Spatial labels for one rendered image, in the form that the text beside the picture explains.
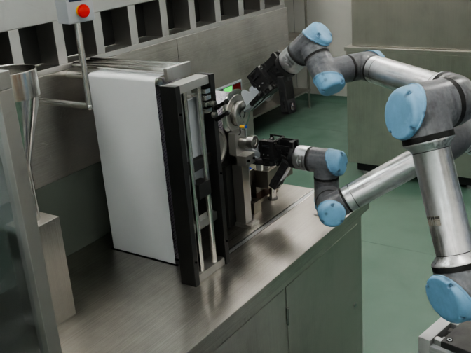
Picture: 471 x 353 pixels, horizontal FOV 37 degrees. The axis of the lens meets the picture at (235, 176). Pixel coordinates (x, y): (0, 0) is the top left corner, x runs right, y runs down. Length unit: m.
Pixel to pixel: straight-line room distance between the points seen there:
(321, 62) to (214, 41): 0.77
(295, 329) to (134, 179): 0.65
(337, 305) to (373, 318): 1.06
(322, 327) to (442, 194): 0.85
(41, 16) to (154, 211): 0.61
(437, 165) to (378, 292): 2.09
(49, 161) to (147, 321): 0.57
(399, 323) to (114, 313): 1.84
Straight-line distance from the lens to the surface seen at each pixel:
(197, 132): 1.83
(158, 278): 1.95
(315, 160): 2.07
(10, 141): 1.24
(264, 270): 1.94
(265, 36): 2.88
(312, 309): 2.21
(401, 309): 3.49
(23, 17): 1.97
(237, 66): 2.72
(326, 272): 2.24
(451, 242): 1.61
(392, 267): 3.86
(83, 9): 1.65
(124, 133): 1.95
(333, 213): 1.96
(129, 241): 2.10
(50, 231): 1.72
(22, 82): 1.59
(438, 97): 1.59
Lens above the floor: 1.81
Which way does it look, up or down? 20 degrees down
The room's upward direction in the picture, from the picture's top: 5 degrees counter-clockwise
